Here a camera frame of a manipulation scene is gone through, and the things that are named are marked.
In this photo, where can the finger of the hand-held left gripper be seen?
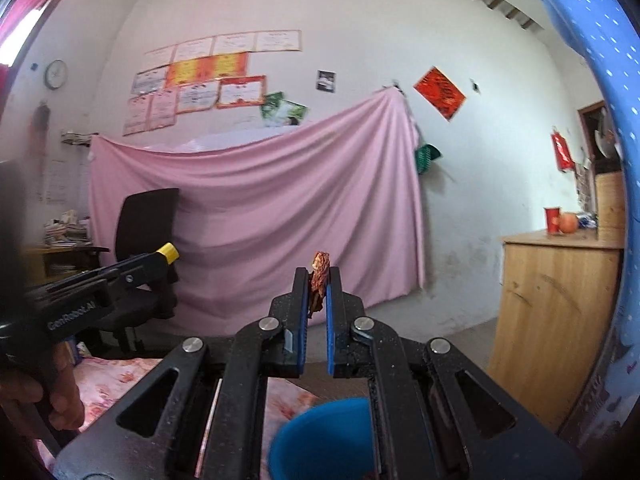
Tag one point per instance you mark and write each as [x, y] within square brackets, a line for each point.
[125, 265]
[145, 282]

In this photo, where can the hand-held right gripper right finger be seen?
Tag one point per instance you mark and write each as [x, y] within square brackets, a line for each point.
[330, 330]

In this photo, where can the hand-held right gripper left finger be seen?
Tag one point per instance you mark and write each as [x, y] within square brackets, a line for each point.
[302, 330]

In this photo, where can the small yellow item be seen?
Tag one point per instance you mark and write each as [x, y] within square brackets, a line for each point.
[168, 253]

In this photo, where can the red brown wrapper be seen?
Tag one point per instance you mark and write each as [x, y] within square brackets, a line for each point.
[320, 272]

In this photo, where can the blue plastic bin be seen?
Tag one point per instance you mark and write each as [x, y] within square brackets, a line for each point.
[320, 440]

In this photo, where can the person's left hand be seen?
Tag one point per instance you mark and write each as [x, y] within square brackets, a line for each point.
[67, 400]

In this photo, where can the black office chair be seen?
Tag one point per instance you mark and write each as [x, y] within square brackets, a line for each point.
[145, 220]

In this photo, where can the yellow wooden shelf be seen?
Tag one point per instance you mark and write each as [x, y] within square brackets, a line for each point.
[55, 257]

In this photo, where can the stack of books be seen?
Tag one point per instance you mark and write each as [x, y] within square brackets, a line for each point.
[67, 230]

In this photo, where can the pink floral blanket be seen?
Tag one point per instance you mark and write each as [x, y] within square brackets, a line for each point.
[115, 375]

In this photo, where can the hanging red tassel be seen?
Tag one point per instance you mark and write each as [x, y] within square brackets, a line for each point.
[41, 125]

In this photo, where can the green hanging basket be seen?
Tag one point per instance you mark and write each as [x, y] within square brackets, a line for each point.
[427, 157]

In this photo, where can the green picture poster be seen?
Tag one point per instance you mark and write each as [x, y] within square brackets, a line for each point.
[295, 112]
[271, 105]

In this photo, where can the light wooden cabinet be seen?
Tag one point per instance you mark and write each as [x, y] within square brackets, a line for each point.
[550, 320]

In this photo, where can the red paper cup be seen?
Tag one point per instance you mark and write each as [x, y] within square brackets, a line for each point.
[552, 220]

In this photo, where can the black white photo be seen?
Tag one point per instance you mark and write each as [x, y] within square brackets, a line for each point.
[326, 81]

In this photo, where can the red paper poster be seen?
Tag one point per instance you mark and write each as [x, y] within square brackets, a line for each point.
[440, 94]

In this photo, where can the orange round fruit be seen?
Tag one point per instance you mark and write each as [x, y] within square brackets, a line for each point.
[569, 224]

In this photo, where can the blue white small item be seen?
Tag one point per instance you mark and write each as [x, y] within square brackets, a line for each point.
[587, 221]

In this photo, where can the red curtain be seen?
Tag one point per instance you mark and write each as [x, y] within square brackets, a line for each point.
[30, 0]

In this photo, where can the red hanging decoration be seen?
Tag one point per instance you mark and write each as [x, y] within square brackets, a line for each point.
[562, 151]

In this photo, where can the upright wooden board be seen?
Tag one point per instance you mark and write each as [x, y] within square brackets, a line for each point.
[610, 210]

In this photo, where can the blue dotted cloth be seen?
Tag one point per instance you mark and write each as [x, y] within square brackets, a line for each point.
[600, 35]

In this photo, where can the white wall calendar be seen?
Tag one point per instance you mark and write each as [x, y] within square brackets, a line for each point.
[60, 182]

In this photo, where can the small wall shelf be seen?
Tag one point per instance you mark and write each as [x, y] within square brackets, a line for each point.
[76, 138]

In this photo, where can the pink cloth wall hanging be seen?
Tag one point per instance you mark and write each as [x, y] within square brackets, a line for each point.
[275, 185]

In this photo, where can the round wall clock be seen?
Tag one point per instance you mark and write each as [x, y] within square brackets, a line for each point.
[56, 73]

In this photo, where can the group of wall certificates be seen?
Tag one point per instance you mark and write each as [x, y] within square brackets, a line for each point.
[200, 75]

